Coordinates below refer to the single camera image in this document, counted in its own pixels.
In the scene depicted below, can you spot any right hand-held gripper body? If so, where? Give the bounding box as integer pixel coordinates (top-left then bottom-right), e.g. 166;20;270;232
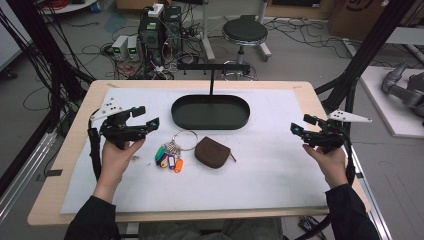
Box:
301;109;373;155

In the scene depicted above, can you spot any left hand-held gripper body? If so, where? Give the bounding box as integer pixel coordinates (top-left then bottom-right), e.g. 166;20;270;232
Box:
89;97;148;150

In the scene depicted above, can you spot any key ring with coloured tags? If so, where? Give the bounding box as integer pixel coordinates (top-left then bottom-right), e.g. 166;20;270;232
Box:
154;129;200;175

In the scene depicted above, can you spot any black tray with hanger bar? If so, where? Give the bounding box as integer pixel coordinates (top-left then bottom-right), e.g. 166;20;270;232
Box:
170;62;252;131

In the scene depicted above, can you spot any brown zipper pouch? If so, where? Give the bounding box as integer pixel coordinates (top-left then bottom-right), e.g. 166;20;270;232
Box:
194;135;238;170

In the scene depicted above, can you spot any person's right hand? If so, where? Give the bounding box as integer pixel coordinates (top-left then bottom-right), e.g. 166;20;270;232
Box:
302;143;350;190

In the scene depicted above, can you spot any person's left hand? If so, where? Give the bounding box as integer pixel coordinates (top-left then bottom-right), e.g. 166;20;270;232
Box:
95;138;146;193

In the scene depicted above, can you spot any white table mat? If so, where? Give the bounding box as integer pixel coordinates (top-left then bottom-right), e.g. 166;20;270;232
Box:
59;87;332;215

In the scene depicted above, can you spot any white platform board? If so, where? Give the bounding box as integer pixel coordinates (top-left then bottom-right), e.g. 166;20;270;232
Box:
360;65;424;139

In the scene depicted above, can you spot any white power supply box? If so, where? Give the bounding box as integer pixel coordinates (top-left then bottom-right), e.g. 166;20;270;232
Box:
110;34;129;62
126;35;140;61

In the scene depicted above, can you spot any black computer tower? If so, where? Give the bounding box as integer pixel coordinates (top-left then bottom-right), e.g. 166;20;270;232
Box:
137;14;165;67
162;4;183;54

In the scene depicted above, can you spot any small black electronic device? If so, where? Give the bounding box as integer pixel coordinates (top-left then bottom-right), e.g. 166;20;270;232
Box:
297;215;327;240

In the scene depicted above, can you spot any white power strip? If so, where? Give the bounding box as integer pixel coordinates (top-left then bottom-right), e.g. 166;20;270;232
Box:
147;3;165;18

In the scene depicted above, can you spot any black round stool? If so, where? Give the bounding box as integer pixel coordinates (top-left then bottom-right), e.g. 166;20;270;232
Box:
220;17;269;81

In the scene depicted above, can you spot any cardboard box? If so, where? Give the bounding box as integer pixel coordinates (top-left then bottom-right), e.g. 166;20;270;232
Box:
327;0;424;42

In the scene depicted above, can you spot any black frame post with cables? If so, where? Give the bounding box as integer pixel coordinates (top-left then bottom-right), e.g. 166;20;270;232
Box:
314;0;413;116
0;0;96;134

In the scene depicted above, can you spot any aluminium rail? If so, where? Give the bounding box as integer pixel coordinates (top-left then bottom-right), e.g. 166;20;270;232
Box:
0;128;58;223

